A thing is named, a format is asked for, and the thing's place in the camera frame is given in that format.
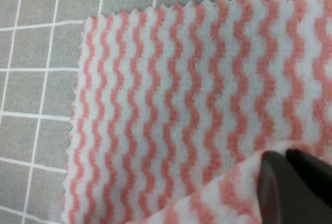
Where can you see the pink white wavy striped towel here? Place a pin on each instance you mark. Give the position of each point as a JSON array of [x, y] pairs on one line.
[[175, 105]]

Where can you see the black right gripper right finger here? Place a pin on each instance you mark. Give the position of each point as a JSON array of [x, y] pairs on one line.
[[315, 173]]

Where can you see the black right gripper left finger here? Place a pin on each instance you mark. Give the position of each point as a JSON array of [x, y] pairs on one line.
[[283, 196]]

